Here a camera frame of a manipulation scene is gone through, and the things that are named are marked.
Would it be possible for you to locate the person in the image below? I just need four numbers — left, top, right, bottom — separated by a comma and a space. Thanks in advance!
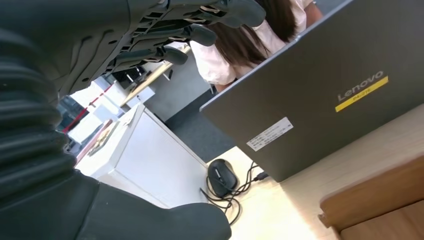
188, 0, 325, 94

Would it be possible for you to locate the red barrier ribbon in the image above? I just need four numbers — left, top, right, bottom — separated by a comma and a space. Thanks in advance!
61, 82, 116, 134

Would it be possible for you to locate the wooden background desk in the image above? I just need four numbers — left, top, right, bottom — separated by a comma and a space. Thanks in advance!
119, 44, 193, 109

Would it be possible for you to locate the phone with picture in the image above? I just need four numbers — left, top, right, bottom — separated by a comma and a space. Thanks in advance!
86, 119, 121, 158

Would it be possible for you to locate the white cabinet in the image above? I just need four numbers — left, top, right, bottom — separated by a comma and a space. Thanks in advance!
74, 101, 210, 210

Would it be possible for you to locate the black mouse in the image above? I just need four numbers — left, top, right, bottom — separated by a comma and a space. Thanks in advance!
206, 158, 240, 199

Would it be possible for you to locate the grey laptop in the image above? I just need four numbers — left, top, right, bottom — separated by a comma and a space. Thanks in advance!
199, 0, 424, 184

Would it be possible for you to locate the wooden organiser box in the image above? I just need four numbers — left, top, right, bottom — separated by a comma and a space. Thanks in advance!
317, 155, 424, 240

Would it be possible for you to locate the black mouse cable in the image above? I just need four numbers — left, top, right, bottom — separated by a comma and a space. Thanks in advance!
199, 161, 270, 227

